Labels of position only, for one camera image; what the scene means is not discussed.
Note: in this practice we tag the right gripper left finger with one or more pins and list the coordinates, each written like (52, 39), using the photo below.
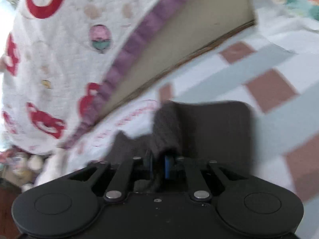
(148, 163)

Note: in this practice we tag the beige bed base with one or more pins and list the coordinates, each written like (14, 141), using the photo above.
(196, 25)

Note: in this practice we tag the brown wooden cabinet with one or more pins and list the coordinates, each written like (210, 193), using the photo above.
(8, 193)

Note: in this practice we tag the grey bunny plush toy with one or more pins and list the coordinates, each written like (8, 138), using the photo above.
(20, 169)

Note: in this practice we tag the checkered happy dog rug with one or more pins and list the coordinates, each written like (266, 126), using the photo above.
(272, 67)

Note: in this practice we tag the white red bear quilt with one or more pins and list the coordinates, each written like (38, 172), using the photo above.
(63, 60)

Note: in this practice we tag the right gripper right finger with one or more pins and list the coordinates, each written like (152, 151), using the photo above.
(169, 161)

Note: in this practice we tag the dark brown knit sweater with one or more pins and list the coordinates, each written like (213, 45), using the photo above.
(219, 131)

